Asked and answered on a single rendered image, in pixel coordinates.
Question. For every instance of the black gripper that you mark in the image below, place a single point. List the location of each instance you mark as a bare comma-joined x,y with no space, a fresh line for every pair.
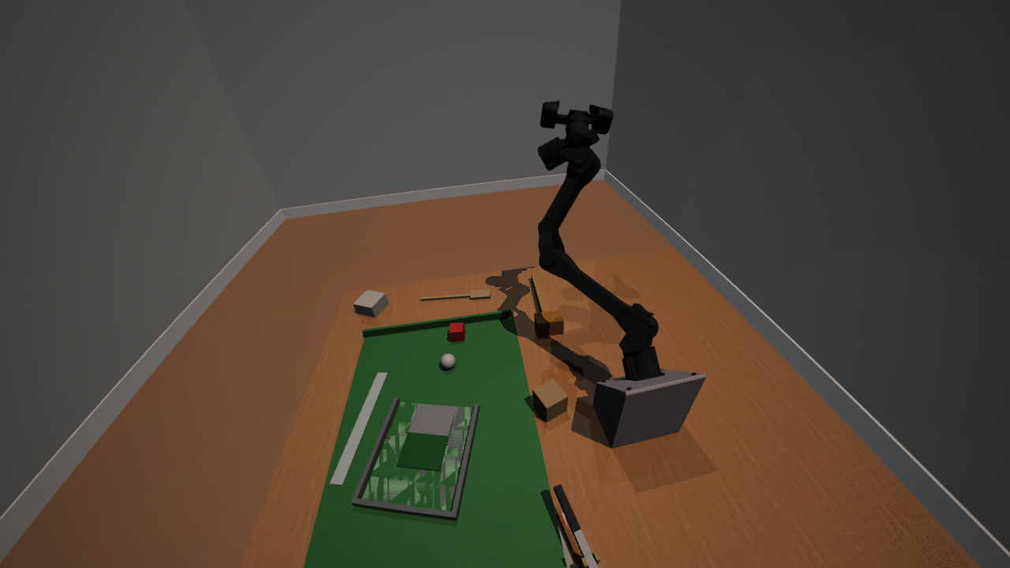
600,118

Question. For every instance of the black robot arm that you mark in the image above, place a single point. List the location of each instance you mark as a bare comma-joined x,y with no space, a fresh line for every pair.
639,357

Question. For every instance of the green putting mat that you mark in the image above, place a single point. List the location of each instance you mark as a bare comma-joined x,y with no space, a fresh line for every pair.
506,519

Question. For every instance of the red cube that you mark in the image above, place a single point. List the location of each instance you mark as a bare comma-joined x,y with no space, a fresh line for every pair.
457,332

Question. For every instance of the grey flat bar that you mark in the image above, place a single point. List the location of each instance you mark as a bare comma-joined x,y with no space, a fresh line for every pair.
353,443

